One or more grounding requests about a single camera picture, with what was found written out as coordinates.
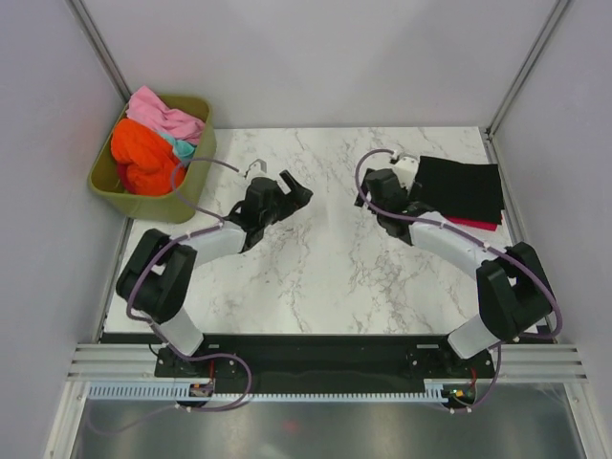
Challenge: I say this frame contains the black t shirt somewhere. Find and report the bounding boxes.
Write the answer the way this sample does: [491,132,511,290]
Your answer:
[409,156,505,226]

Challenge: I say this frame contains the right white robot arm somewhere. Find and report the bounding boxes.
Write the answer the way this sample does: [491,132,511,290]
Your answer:
[356,168,556,377]

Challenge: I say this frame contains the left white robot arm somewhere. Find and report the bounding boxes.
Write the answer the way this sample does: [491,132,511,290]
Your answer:
[116,170,313,376]

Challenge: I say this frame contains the teal t shirt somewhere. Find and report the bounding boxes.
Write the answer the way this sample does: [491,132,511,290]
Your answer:
[158,132,196,163]

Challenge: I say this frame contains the folded red t shirt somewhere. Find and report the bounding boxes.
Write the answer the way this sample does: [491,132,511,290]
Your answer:
[443,210,503,231]

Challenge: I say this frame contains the orange t shirt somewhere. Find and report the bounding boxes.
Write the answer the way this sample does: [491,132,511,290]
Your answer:
[110,118,180,196]

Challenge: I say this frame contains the pink t shirt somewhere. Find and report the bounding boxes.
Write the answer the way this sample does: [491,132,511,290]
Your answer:
[125,86,206,145]

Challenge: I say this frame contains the olive green plastic bin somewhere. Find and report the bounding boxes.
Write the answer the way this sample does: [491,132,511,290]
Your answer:
[88,94,217,224]

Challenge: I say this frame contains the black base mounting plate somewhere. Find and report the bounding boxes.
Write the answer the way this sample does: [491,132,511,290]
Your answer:
[155,335,494,393]

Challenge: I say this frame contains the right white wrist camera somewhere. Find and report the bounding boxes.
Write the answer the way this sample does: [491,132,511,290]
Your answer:
[389,152,420,191]

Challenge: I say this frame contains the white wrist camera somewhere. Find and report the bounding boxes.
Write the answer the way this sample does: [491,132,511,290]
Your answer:
[242,159,268,181]
[389,152,420,191]

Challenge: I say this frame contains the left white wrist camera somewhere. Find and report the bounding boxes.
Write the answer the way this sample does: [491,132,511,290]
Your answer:
[242,159,268,181]

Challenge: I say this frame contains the aluminium cross rail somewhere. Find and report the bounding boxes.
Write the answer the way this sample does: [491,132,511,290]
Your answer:
[69,343,588,383]

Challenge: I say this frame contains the white slotted cable duct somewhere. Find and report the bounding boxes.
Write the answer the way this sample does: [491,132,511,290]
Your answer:
[87,381,477,405]

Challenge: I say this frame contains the right aluminium frame post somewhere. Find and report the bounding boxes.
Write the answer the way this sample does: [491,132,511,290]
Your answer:
[482,0,573,142]

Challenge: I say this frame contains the aluminium frame post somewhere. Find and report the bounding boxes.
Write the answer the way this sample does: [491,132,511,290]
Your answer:
[65,0,131,102]
[482,0,573,142]

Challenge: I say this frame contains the left aluminium frame post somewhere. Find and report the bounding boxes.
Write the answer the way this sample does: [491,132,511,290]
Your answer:
[65,0,131,102]

